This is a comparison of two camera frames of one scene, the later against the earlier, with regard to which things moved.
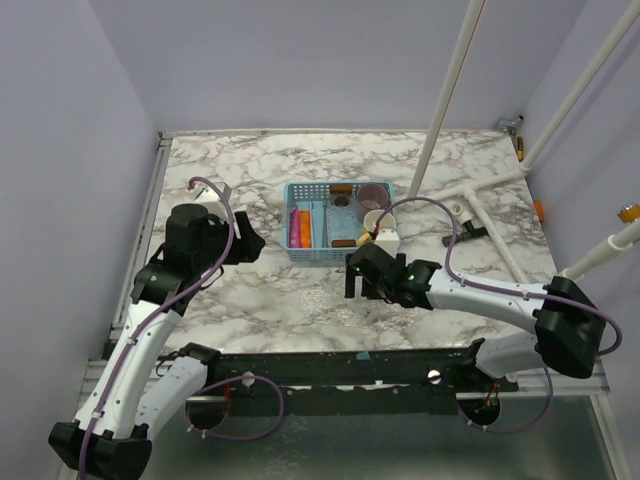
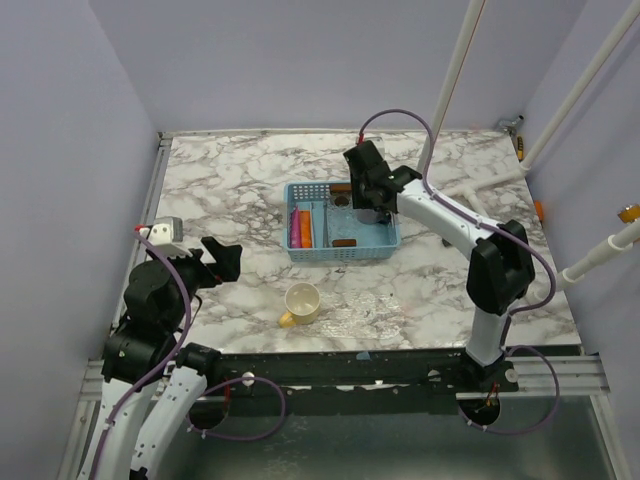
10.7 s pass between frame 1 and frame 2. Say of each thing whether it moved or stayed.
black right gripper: moved
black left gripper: moved
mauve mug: moved
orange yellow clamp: stayed
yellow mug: moved
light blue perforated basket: stayed
